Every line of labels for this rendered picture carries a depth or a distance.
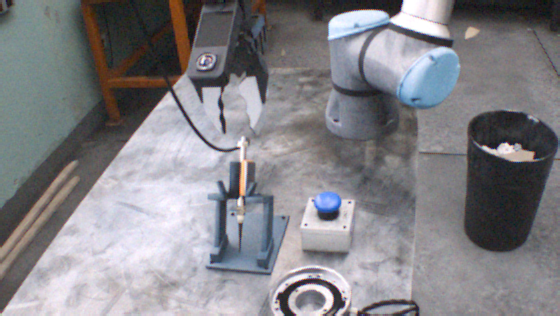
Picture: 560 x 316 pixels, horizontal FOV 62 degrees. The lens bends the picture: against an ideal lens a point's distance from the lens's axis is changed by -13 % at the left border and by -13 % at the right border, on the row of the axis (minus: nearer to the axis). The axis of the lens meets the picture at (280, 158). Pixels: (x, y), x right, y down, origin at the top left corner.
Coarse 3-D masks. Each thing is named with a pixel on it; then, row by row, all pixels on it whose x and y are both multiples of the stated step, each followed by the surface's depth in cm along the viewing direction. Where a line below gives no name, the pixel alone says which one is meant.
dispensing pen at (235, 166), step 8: (240, 144) 76; (248, 144) 76; (240, 152) 76; (240, 160) 76; (232, 168) 75; (240, 168) 74; (232, 176) 75; (232, 184) 75; (232, 192) 75; (240, 200) 76; (240, 208) 76; (240, 216) 76; (240, 224) 76; (240, 232) 76; (240, 240) 76; (240, 248) 76
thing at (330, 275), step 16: (288, 272) 69; (304, 272) 70; (320, 272) 70; (336, 272) 68; (272, 288) 67; (304, 288) 68; (320, 288) 68; (272, 304) 65; (288, 304) 66; (304, 304) 69; (320, 304) 69
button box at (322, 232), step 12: (312, 204) 80; (348, 204) 79; (312, 216) 78; (324, 216) 77; (336, 216) 77; (348, 216) 77; (300, 228) 76; (312, 228) 76; (324, 228) 75; (336, 228) 75; (348, 228) 75; (312, 240) 77; (324, 240) 76; (336, 240) 76; (348, 240) 75; (336, 252) 77; (348, 252) 77
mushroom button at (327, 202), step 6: (324, 192) 77; (330, 192) 77; (318, 198) 76; (324, 198) 76; (330, 198) 76; (336, 198) 76; (318, 204) 76; (324, 204) 75; (330, 204) 75; (336, 204) 75; (318, 210) 76; (324, 210) 75; (330, 210) 75
